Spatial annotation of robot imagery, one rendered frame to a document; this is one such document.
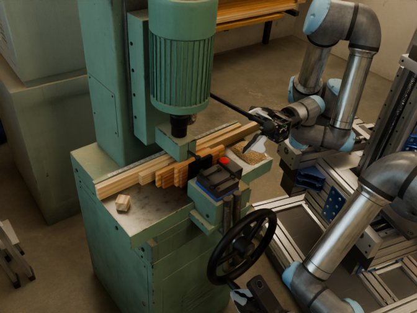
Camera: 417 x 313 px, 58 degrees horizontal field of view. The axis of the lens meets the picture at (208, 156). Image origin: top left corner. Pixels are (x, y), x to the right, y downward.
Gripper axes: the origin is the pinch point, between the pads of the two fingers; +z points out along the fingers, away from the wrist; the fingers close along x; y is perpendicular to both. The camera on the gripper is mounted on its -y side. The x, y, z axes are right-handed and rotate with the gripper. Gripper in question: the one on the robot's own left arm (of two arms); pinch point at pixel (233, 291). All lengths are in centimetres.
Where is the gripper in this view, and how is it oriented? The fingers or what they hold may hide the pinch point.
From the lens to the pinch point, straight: 118.6
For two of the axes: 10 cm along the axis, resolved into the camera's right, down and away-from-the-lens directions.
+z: -6.0, -0.6, 8.0
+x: 7.6, -3.6, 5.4
